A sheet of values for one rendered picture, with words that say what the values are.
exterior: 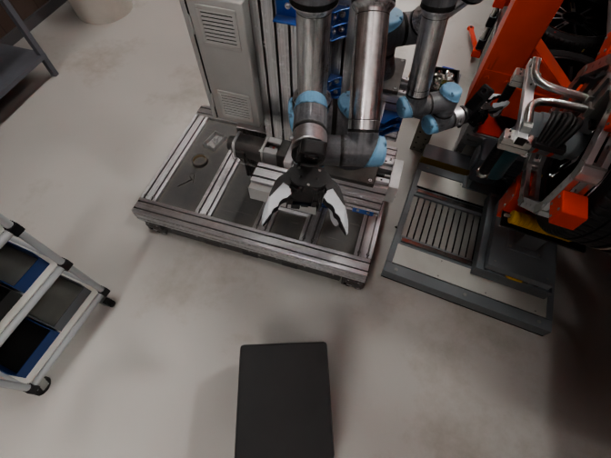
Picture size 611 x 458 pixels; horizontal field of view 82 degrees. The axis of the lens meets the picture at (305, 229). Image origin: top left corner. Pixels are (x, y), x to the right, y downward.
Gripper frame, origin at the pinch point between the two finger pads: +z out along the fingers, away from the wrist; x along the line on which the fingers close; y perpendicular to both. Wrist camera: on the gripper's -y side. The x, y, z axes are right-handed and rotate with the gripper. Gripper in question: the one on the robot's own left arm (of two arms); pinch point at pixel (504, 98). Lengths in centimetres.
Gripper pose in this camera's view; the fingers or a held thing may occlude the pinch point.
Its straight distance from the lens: 167.2
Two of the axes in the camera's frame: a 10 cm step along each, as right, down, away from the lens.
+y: 0.0, 5.1, 8.6
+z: 9.3, -3.2, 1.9
